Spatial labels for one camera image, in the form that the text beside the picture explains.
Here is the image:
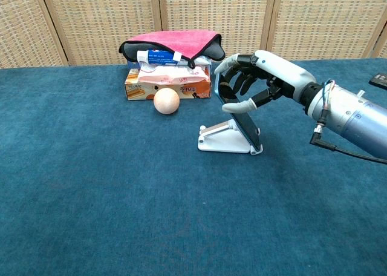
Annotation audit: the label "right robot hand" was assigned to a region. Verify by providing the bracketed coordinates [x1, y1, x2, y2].
[214, 50, 318, 114]

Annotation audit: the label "black smartphone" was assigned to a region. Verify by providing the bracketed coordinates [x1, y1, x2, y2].
[214, 72, 262, 153]

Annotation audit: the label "white folding phone stand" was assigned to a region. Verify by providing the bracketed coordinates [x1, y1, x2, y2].
[197, 119, 264, 155]

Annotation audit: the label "black patterned remote control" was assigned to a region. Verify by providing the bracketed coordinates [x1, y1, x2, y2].
[368, 72, 387, 91]

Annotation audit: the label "pink cloth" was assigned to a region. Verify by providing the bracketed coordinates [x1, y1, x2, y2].
[126, 30, 222, 61]

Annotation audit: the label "pink white wet wipes pack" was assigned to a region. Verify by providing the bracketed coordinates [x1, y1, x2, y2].
[137, 64, 210, 86]

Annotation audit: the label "peach ball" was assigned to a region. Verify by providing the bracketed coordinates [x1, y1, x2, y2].
[153, 87, 181, 116]

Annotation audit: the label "white blue toothpaste tube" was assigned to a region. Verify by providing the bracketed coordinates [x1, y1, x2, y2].
[136, 48, 184, 66]

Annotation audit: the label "woven bamboo folding screen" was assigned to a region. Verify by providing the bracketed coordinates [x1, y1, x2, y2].
[0, 0, 387, 70]

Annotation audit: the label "blue table mat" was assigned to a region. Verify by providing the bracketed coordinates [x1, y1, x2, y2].
[0, 57, 387, 276]

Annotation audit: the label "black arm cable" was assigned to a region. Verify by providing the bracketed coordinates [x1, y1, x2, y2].
[309, 123, 387, 165]

